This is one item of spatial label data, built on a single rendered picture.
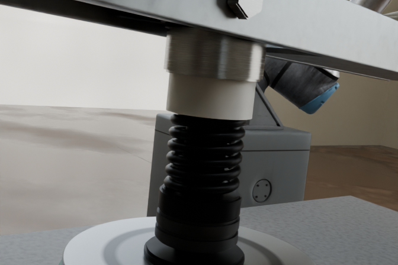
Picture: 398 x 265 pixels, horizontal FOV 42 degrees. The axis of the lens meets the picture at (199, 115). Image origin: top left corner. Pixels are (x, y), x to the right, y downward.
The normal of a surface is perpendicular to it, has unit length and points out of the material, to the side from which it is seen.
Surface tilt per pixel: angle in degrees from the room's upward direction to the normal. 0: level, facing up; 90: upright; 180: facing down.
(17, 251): 0
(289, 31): 90
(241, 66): 90
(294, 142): 90
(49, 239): 0
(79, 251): 0
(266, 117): 90
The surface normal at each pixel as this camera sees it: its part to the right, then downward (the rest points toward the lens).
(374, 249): 0.11, -0.99
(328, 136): 0.54, 0.14
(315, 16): 0.72, 0.15
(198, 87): -0.26, 0.07
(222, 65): 0.12, 0.12
